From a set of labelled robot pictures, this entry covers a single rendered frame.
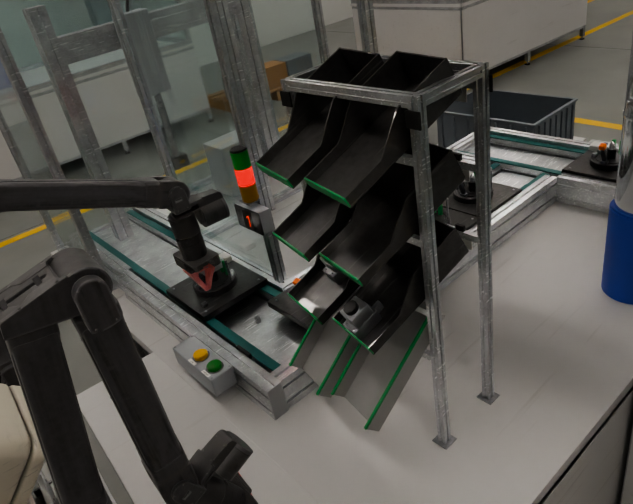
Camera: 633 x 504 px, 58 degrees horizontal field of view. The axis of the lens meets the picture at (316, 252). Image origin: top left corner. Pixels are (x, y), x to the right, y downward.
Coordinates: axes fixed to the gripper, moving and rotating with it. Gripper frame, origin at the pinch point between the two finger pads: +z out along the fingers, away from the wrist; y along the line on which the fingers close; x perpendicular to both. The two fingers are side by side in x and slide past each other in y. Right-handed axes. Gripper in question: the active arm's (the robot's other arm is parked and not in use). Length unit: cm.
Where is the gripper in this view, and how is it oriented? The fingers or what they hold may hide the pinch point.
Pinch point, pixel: (207, 286)
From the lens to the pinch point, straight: 134.7
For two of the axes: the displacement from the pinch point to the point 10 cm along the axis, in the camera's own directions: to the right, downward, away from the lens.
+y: -6.5, -2.9, 7.0
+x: -7.3, 4.7, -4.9
